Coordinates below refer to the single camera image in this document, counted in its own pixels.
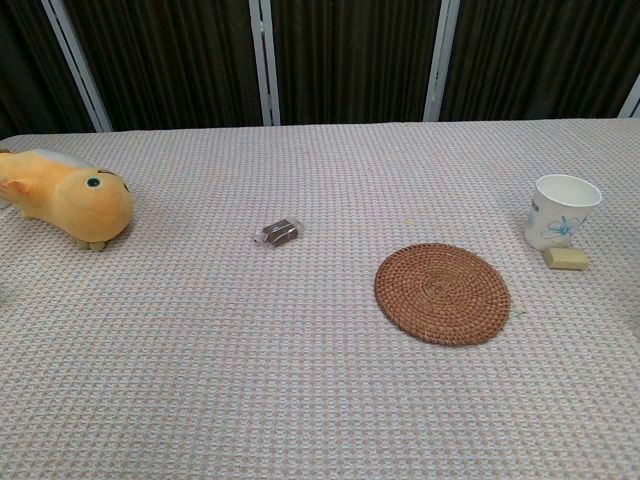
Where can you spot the round woven rattan coaster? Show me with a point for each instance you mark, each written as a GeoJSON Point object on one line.
{"type": "Point", "coordinates": [442, 293]}

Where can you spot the white paper cup blue flower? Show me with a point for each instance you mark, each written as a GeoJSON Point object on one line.
{"type": "Point", "coordinates": [552, 224]}

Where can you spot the white screen frame post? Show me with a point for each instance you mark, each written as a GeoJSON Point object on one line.
{"type": "Point", "coordinates": [440, 60]}
{"type": "Point", "coordinates": [631, 99]}
{"type": "Point", "coordinates": [77, 65]}
{"type": "Point", "coordinates": [265, 62]}

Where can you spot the dark pleated curtain panel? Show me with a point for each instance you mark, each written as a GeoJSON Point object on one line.
{"type": "Point", "coordinates": [35, 75]}
{"type": "Point", "coordinates": [545, 57]}
{"type": "Point", "coordinates": [352, 60]}
{"type": "Point", "coordinates": [165, 60]}

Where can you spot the yellow plush fish toy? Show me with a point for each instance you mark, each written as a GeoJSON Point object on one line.
{"type": "Point", "coordinates": [75, 198]}

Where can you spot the wrapped brown chocolate snack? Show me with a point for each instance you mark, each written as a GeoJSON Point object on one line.
{"type": "Point", "coordinates": [278, 233]}

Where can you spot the beige waffle-weave tablecloth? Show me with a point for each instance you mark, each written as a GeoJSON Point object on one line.
{"type": "Point", "coordinates": [250, 375]}

